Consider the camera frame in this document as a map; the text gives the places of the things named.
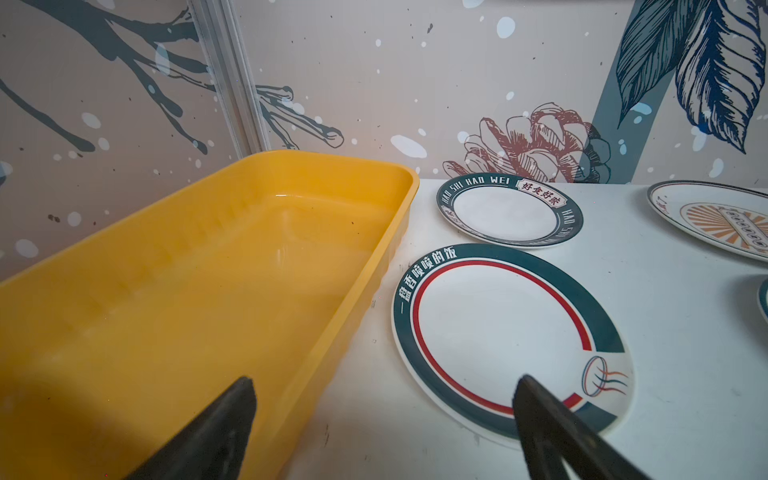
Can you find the aluminium frame post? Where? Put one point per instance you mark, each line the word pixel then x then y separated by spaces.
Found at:
pixel 221 40

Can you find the orange sunburst plate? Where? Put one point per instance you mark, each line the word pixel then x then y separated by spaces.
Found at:
pixel 727 217

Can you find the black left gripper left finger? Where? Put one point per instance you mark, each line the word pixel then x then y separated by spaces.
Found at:
pixel 213 444

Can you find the yellow plastic bin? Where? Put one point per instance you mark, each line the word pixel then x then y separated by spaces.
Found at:
pixel 262 270

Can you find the green red rimmed plate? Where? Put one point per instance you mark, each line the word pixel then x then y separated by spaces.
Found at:
pixel 470 320

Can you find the green rimmed lettered plate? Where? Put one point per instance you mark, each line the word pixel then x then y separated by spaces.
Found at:
pixel 509 210

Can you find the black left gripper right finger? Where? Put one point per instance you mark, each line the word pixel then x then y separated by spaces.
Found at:
pixel 554 439

